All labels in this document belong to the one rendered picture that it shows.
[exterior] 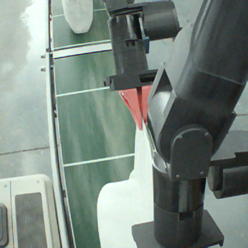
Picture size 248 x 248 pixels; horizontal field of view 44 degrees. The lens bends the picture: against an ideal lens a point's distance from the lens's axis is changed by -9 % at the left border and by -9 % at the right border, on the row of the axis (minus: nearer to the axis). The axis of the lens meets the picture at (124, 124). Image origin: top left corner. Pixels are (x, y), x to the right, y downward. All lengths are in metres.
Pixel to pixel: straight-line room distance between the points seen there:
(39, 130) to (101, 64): 0.57
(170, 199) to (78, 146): 1.10
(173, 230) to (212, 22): 0.22
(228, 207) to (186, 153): 1.48
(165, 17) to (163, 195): 0.32
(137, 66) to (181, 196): 0.29
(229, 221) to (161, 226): 1.36
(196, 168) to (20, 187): 1.25
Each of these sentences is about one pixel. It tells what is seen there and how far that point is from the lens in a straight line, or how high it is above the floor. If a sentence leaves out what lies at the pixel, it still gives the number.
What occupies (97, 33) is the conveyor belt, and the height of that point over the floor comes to 0.38.
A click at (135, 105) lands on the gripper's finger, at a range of 0.55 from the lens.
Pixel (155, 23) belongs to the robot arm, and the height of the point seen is 1.21.
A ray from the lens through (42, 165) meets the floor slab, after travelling 1.85.
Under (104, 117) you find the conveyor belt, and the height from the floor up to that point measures 0.38.
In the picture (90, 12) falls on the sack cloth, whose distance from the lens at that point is 2.04.
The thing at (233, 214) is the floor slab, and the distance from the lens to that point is 1.73.
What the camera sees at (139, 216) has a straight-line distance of 0.69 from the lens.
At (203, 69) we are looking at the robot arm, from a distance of 0.24.
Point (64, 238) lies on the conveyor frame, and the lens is 1.16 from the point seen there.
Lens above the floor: 1.49
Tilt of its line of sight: 49 degrees down
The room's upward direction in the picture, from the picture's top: straight up
